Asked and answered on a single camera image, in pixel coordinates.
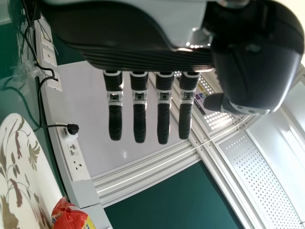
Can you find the colourful label sticker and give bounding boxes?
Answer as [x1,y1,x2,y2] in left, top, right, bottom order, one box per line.
[194,85,212,115]

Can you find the clear plastic wrap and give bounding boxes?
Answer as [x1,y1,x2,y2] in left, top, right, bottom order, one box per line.
[10,61,40,81]

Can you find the plate with brown leaf pattern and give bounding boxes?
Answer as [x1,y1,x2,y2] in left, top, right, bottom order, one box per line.
[0,113,70,229]

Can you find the red biscuit packet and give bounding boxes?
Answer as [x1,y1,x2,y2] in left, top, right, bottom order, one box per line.
[51,197,97,229]

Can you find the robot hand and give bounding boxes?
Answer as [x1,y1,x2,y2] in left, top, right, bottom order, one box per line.
[39,0,305,145]

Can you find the white socket strip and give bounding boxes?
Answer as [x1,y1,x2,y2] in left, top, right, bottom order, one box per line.
[35,19,64,93]
[54,122,91,182]

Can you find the black plug with cable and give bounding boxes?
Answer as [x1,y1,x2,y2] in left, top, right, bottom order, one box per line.
[37,67,81,135]

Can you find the white-and-orange plug adapter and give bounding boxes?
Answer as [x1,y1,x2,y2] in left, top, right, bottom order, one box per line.
[62,128,79,142]

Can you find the perforated white panel with label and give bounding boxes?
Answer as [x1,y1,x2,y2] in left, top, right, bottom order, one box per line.
[173,70,241,133]

